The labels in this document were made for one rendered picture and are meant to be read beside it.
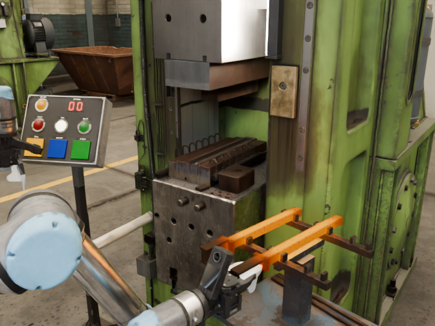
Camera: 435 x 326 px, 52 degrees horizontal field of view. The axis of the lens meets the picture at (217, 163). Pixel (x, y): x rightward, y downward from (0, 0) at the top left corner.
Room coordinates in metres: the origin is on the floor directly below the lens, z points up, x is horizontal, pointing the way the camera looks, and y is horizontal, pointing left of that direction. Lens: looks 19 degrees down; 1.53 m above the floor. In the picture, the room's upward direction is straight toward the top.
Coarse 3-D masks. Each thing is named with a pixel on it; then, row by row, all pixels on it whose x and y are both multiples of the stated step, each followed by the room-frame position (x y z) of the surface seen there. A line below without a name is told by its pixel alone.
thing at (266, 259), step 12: (336, 216) 1.22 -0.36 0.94; (312, 228) 1.14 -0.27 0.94; (324, 228) 1.14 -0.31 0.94; (288, 240) 1.07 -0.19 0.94; (300, 240) 1.07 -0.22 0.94; (312, 240) 1.10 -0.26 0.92; (264, 252) 1.00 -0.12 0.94; (276, 252) 1.00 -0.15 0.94; (288, 252) 1.03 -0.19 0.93; (240, 264) 0.94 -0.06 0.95; (252, 264) 0.94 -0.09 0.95; (264, 264) 0.96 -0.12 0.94
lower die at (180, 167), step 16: (224, 144) 1.82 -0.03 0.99; (240, 144) 1.79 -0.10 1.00; (256, 144) 1.82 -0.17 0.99; (176, 160) 1.64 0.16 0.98; (208, 160) 1.60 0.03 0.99; (240, 160) 1.69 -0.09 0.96; (256, 160) 1.80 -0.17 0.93; (176, 176) 1.61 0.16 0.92; (192, 176) 1.57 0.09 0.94; (208, 176) 1.52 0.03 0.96
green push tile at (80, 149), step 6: (72, 144) 1.70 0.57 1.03; (78, 144) 1.69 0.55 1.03; (84, 144) 1.69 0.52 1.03; (90, 144) 1.69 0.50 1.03; (72, 150) 1.68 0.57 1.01; (78, 150) 1.68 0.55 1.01; (84, 150) 1.68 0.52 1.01; (72, 156) 1.67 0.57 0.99; (78, 156) 1.67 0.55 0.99; (84, 156) 1.67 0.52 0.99
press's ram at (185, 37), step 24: (168, 0) 1.62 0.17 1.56; (192, 0) 1.56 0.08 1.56; (216, 0) 1.50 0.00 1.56; (240, 0) 1.58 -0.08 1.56; (264, 0) 1.62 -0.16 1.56; (168, 24) 1.62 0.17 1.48; (192, 24) 1.56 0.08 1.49; (216, 24) 1.50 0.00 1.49; (240, 24) 1.58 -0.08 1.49; (264, 24) 1.72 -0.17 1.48; (168, 48) 1.62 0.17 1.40; (192, 48) 1.56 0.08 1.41; (216, 48) 1.50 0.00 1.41; (240, 48) 1.58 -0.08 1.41; (264, 48) 1.72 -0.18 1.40
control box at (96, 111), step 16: (32, 96) 1.84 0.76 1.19; (48, 96) 1.82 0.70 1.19; (64, 96) 1.81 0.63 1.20; (80, 96) 1.80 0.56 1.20; (32, 112) 1.80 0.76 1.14; (48, 112) 1.79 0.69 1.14; (64, 112) 1.78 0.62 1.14; (80, 112) 1.77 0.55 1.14; (96, 112) 1.76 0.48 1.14; (32, 128) 1.76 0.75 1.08; (48, 128) 1.75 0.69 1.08; (96, 128) 1.72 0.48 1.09; (48, 144) 1.72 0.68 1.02; (96, 144) 1.69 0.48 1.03; (32, 160) 1.70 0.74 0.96; (48, 160) 1.69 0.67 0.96; (64, 160) 1.68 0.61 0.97; (80, 160) 1.67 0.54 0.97; (96, 160) 1.66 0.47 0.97
